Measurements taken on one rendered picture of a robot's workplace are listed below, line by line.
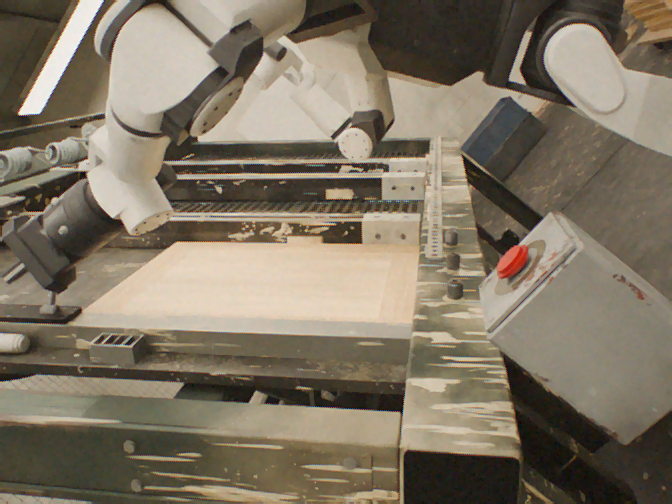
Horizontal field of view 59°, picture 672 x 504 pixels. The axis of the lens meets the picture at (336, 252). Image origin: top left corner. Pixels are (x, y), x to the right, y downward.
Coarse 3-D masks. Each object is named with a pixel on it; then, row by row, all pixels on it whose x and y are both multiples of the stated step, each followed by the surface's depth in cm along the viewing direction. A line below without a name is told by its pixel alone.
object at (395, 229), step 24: (0, 168) 145; (0, 216) 144; (192, 216) 139; (216, 216) 138; (240, 216) 137; (264, 216) 136; (288, 216) 135; (312, 216) 134; (336, 216) 134; (360, 216) 133; (384, 216) 131; (408, 216) 130; (0, 240) 146; (120, 240) 140; (144, 240) 139; (168, 240) 138; (192, 240) 137; (216, 240) 136; (240, 240) 135; (264, 240) 134; (336, 240) 131; (360, 240) 130; (384, 240) 129; (408, 240) 128
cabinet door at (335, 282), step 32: (160, 256) 128; (192, 256) 128; (224, 256) 127; (256, 256) 126; (288, 256) 125; (320, 256) 124; (352, 256) 123; (384, 256) 123; (416, 256) 121; (128, 288) 110; (160, 288) 110; (192, 288) 110; (224, 288) 109; (256, 288) 109; (288, 288) 108; (320, 288) 107; (352, 288) 107; (384, 288) 105; (352, 320) 93; (384, 320) 93
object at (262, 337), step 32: (96, 320) 92; (128, 320) 92; (160, 320) 91; (192, 320) 91; (224, 320) 90; (256, 320) 90; (288, 320) 89; (320, 320) 89; (192, 352) 89; (224, 352) 88; (256, 352) 87; (288, 352) 86; (320, 352) 85; (352, 352) 84; (384, 352) 83
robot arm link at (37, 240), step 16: (48, 208) 80; (16, 224) 83; (32, 224) 81; (48, 224) 79; (64, 224) 78; (16, 240) 82; (32, 240) 82; (48, 240) 81; (64, 240) 79; (80, 240) 79; (32, 256) 83; (48, 256) 83; (64, 256) 82; (80, 256) 82; (32, 272) 84; (48, 272) 83; (64, 272) 84; (48, 288) 84; (64, 288) 87
